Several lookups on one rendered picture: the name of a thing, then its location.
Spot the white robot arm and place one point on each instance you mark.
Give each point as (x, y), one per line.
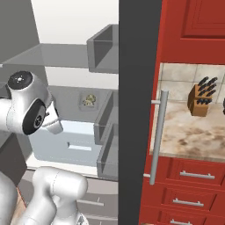
(20, 108)

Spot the red drawer front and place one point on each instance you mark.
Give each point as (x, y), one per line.
(190, 194)
(199, 167)
(202, 219)

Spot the red cupboard door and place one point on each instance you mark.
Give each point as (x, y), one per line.
(193, 32)

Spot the dark grey fridge door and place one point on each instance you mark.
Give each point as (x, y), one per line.
(137, 88)

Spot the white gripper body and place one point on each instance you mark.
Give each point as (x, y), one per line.
(55, 126)

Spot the glass fridge shelf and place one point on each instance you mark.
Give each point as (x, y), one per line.
(55, 55)

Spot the dark object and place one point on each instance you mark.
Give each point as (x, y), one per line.
(223, 106)

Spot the pale blue crisper drawer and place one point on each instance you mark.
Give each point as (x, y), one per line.
(58, 146)

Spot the wooden knife block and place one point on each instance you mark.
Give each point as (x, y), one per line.
(197, 102)

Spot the clear tupperware container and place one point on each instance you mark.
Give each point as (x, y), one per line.
(88, 106)

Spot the grey fridge door bin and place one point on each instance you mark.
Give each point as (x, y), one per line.
(102, 49)
(106, 117)
(107, 158)

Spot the grey freezer drawer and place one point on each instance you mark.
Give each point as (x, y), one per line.
(99, 190)

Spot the pale dumpling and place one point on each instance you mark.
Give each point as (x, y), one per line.
(91, 97)
(86, 102)

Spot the grey fridge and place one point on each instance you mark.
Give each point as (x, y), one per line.
(73, 17)

